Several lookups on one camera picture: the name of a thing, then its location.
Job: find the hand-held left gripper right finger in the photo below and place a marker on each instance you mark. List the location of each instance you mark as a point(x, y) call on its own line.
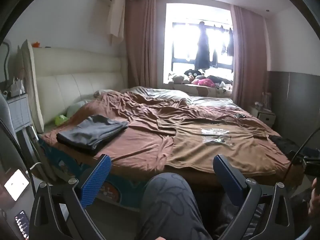
point(228, 180)

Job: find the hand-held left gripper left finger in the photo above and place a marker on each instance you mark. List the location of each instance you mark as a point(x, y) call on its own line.
point(96, 180)

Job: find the tan printed t-shirt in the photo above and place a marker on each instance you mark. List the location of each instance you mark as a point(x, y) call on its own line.
point(212, 155)

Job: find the folded grey clothes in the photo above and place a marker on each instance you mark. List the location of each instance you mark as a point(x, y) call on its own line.
point(90, 135)

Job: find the person's right hand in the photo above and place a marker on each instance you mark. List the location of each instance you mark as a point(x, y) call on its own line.
point(315, 200)

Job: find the black cloth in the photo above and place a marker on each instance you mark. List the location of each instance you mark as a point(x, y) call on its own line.
point(285, 143)

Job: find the blue printed bed base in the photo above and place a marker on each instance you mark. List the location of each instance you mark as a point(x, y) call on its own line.
point(60, 162)

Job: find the brown fleece blanket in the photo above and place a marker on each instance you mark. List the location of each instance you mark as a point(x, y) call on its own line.
point(140, 142)

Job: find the small metal keys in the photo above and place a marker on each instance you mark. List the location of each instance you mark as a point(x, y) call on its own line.
point(240, 116)

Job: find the green toy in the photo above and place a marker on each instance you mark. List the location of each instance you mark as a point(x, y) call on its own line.
point(61, 120)

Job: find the white nightstand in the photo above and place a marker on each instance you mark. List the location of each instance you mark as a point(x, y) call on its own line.
point(263, 116)

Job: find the white slatted holder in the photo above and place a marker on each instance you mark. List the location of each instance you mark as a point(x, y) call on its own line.
point(266, 102)

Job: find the glowing phone screen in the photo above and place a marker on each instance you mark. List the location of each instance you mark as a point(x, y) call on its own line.
point(16, 185)

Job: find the pink plush toy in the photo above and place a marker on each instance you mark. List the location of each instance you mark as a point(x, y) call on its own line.
point(203, 82)

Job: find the cream padded headboard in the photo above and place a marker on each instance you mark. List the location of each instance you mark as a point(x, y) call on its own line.
point(75, 80)

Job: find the grey bedside cabinet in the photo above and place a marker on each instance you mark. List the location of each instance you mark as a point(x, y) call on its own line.
point(18, 112)

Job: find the grey duvet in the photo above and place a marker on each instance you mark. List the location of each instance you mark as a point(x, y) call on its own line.
point(162, 93)

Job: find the black plush toy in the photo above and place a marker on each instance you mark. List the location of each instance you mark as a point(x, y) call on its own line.
point(193, 73)

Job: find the beige plush toy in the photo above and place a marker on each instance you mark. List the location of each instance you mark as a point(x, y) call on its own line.
point(176, 78)

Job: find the small dark hanging garment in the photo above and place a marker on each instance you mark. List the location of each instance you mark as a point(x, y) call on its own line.
point(214, 58)

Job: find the dark hanging coat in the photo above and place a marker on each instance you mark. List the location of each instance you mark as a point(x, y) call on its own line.
point(202, 47)

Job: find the bright window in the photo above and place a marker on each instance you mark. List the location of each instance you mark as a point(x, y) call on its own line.
point(185, 40)

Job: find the orange toy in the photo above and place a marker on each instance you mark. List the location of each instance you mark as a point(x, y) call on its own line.
point(36, 44)

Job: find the beige hanging cloth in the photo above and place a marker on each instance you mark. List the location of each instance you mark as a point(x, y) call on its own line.
point(116, 15)

